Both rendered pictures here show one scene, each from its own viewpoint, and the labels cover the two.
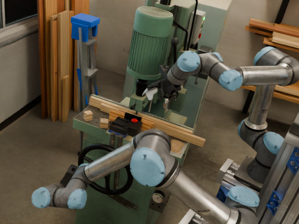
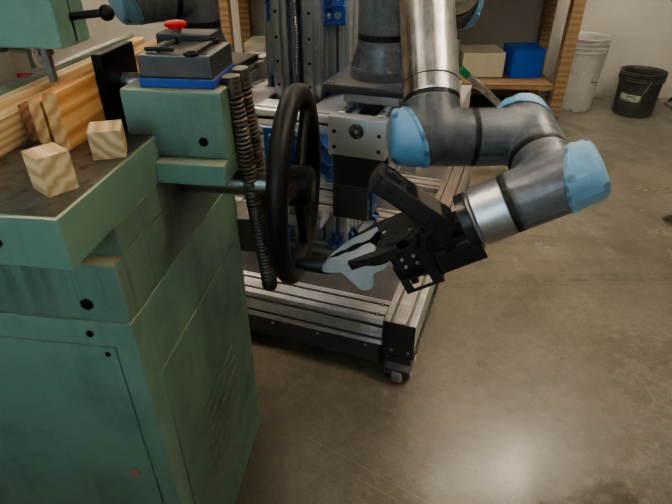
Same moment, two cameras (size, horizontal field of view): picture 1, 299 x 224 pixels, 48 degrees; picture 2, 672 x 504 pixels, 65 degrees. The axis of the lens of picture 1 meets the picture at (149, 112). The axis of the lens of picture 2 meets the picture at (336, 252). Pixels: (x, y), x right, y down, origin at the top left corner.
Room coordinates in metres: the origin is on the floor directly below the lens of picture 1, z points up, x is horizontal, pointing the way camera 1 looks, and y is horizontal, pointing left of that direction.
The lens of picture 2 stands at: (1.26, 0.85, 1.15)
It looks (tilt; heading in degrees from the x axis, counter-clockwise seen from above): 33 degrees down; 263
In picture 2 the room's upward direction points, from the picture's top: straight up
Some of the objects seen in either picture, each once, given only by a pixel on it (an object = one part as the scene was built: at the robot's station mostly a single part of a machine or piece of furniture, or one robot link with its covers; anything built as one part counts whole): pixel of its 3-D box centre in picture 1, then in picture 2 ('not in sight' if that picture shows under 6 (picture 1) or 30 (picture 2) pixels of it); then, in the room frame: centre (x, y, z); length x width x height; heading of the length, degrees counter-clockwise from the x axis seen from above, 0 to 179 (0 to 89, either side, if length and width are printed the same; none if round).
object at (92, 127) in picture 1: (128, 136); (142, 136); (1.45, 0.08, 0.87); 0.61 x 0.30 x 0.06; 75
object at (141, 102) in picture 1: (140, 100); (24, 20); (1.58, 0.06, 1.03); 0.14 x 0.07 x 0.09; 165
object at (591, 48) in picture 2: not in sight; (579, 72); (-0.85, -2.58, 0.24); 0.31 x 0.29 x 0.47; 169
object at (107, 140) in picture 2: (103, 123); (107, 139); (1.46, 0.22, 0.92); 0.04 x 0.04 x 0.03; 10
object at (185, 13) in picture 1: (160, 62); not in sight; (1.84, -0.01, 1.16); 0.22 x 0.22 x 0.72; 75
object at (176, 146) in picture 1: (175, 145); not in sight; (1.41, -0.16, 0.91); 0.10 x 0.07 x 0.02; 165
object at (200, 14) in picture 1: (195, 26); not in sight; (1.83, -0.15, 1.40); 0.10 x 0.06 x 0.16; 165
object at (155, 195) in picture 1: (158, 197); not in sight; (1.29, -0.13, 0.65); 0.06 x 0.04 x 0.08; 75
